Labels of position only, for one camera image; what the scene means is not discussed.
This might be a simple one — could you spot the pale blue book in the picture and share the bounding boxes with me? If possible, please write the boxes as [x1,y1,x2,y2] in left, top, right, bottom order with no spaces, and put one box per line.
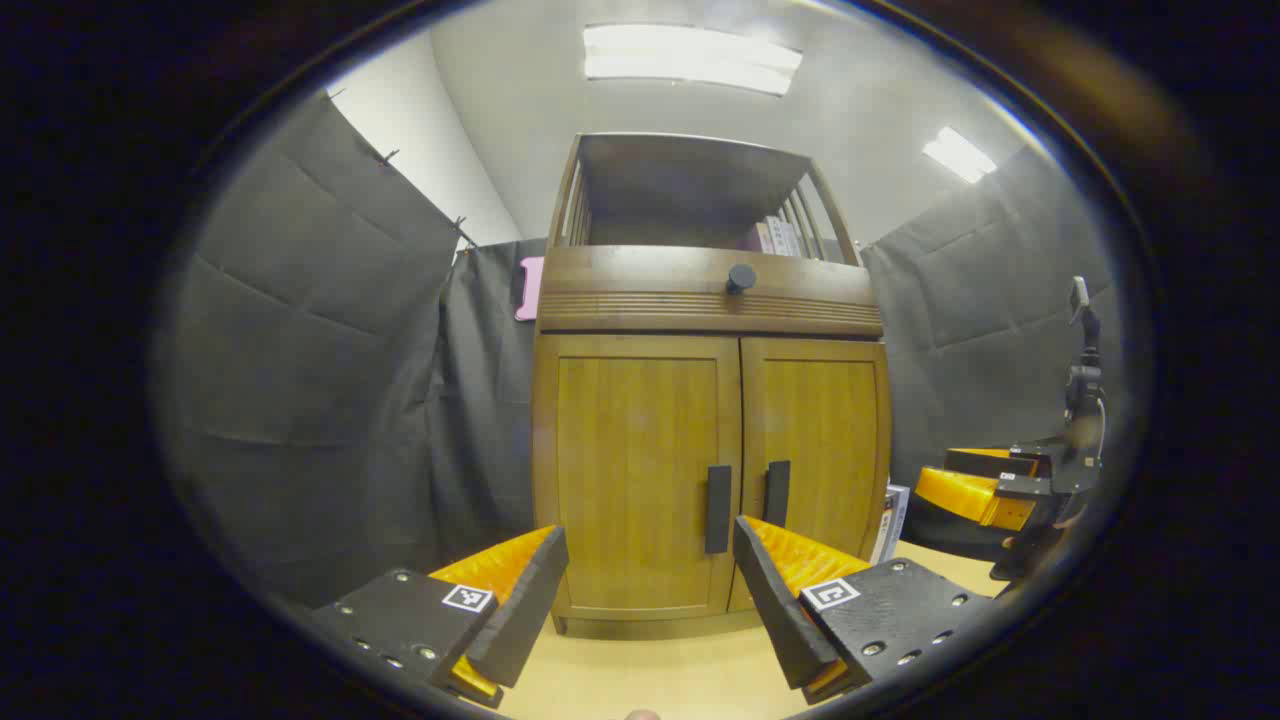
[870,483,912,566]

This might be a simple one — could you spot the small rectangular ceiling light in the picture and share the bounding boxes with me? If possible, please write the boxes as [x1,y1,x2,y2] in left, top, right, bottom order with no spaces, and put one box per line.
[922,126,998,184]

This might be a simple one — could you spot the wooden cabinet door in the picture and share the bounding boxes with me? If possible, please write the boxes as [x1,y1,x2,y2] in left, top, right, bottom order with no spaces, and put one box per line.
[728,338,891,613]
[533,335,743,619]

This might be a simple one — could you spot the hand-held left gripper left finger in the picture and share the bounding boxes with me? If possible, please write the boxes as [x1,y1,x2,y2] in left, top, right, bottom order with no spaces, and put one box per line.
[312,524,570,709]

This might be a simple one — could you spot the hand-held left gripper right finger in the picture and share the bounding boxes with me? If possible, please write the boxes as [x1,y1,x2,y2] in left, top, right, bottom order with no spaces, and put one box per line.
[733,515,991,706]

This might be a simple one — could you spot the wooden double-door shoe cabinet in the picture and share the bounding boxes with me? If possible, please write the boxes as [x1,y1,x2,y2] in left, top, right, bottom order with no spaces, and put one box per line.
[530,132,893,641]

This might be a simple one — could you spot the large rectangular ceiling light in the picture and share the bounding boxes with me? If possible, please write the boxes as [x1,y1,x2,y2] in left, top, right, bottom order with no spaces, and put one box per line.
[583,24,803,97]

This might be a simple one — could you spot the black backdrop cloth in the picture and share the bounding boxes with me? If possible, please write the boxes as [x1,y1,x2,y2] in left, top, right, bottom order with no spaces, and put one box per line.
[155,90,1131,611]

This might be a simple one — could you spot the row of books on shelf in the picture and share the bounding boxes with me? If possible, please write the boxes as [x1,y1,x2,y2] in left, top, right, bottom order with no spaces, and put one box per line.
[745,215,807,257]

